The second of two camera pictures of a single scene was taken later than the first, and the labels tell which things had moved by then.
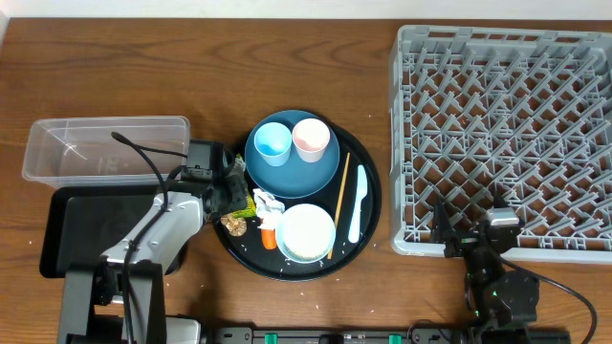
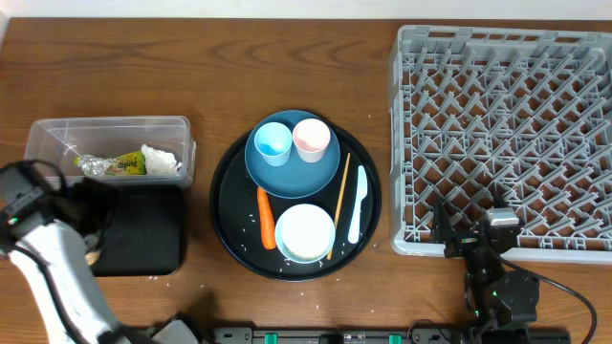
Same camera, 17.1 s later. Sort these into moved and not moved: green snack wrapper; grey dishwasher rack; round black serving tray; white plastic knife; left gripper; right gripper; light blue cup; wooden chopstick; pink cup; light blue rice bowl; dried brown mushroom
Moved: green snack wrapper; left gripper; dried brown mushroom
Not moved: light blue rice bowl; white plastic knife; round black serving tray; light blue cup; wooden chopstick; pink cup; right gripper; grey dishwasher rack
